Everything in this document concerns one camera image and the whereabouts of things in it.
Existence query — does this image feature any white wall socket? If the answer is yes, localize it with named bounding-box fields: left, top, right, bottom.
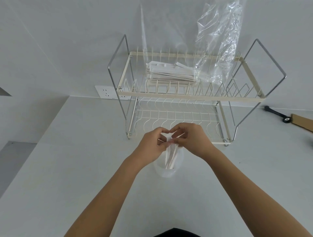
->
left=95, top=85, right=134, bottom=100

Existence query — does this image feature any translucent white plastic cup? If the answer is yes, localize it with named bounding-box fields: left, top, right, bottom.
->
left=153, top=146, right=184, bottom=179

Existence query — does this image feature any person's left forearm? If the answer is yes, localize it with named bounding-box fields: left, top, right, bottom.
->
left=64, top=156, right=152, bottom=237

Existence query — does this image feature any tall clear plastic sleeve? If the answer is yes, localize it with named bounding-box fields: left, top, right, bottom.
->
left=137, top=3, right=157, bottom=81

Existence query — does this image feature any brown cardboard piece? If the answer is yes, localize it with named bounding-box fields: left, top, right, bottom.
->
left=290, top=113, right=313, bottom=133

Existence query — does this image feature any person's right hand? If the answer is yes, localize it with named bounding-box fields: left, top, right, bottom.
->
left=170, top=123, right=216, bottom=158

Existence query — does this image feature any person's right forearm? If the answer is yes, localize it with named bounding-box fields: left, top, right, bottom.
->
left=202, top=146, right=313, bottom=237

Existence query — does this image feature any crumpled clear plastic bag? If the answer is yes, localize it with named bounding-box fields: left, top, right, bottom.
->
left=194, top=0, right=243, bottom=85

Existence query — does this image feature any stack of white chopstick packets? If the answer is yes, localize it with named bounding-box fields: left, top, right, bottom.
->
left=146, top=61, right=199, bottom=87

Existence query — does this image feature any white paper chopstick wrapper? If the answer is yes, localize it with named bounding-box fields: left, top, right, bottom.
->
left=158, top=131, right=182, bottom=147

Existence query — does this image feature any black handle tool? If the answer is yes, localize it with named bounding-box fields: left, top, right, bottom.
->
left=264, top=105, right=293, bottom=123

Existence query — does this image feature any bundle of paper-wrapped chopsticks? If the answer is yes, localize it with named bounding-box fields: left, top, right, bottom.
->
left=164, top=144, right=180, bottom=170

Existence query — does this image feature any person's left hand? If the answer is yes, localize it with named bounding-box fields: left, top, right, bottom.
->
left=129, top=127, right=172, bottom=169

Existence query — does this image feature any cream two-tier wire dish rack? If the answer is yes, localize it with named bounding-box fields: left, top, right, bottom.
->
left=108, top=34, right=287, bottom=147

